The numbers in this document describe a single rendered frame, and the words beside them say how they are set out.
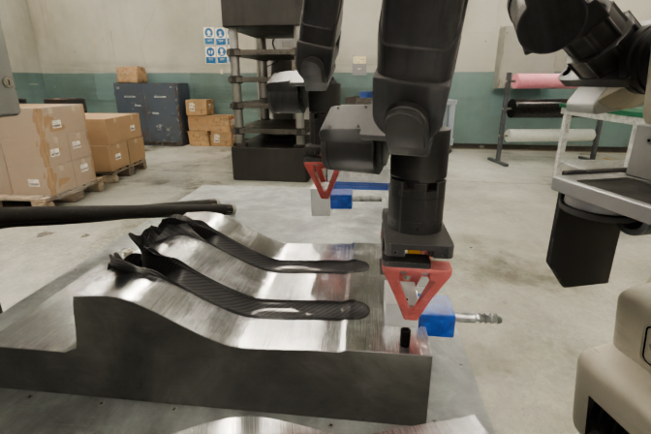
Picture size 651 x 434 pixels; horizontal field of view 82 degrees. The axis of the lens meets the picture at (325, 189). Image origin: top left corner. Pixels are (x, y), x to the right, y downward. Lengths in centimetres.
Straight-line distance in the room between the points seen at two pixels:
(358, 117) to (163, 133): 713
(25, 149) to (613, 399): 417
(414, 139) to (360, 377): 25
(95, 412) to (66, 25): 874
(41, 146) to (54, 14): 539
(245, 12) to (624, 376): 426
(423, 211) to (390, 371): 16
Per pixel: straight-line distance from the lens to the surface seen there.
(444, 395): 51
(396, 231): 39
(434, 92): 29
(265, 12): 438
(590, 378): 65
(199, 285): 50
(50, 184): 419
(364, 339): 42
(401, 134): 31
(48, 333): 58
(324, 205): 69
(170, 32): 786
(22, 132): 421
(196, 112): 721
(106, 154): 494
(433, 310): 45
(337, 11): 59
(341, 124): 37
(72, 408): 55
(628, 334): 64
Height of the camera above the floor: 115
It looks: 16 degrees down
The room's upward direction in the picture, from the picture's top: straight up
